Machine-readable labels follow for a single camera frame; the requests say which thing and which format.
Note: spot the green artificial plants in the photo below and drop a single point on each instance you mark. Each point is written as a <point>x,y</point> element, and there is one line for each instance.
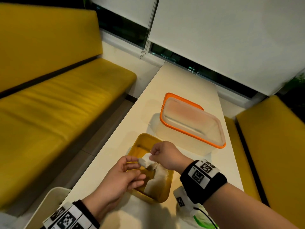
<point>86,1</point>
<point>295,92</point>

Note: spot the white teabag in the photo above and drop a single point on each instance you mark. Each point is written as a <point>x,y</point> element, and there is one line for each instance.
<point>145,160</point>

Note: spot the person's right hand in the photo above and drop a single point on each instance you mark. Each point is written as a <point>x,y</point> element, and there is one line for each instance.
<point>169,157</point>

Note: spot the dark window pane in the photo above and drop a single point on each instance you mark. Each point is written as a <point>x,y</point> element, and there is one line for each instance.
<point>202,71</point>
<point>119,26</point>

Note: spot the orange container lid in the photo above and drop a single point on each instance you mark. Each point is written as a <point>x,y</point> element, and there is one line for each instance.
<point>181,98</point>

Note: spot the white roller blind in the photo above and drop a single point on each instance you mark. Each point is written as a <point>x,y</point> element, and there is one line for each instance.
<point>226,35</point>
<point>124,8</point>

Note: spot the white bin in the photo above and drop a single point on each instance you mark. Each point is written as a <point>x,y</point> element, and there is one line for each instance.
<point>47,200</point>

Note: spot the clear plastic bag green zip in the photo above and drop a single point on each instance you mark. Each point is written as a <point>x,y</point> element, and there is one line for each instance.
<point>202,224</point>

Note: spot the person's left hand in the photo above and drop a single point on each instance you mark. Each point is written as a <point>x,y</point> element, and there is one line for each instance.
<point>114,186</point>

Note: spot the clear container orange rim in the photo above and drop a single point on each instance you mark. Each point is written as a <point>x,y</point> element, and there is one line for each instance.
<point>171,138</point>

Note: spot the black left wrist marker band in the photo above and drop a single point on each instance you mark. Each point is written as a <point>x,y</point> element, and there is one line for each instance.
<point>69,217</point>

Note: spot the translucent yellow tray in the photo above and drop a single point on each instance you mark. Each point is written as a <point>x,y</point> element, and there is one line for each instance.
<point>140,145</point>

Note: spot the person's right forearm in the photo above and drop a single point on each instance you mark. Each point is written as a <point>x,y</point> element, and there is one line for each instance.
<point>238,207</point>

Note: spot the group of white tea bags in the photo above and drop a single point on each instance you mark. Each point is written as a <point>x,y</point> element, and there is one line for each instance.
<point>158,178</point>

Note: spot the black right wrist marker band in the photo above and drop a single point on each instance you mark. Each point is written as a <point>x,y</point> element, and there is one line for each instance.
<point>212,188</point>

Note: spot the black wrist marker band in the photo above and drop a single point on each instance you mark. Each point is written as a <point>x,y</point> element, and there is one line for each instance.
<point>212,188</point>
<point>69,217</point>

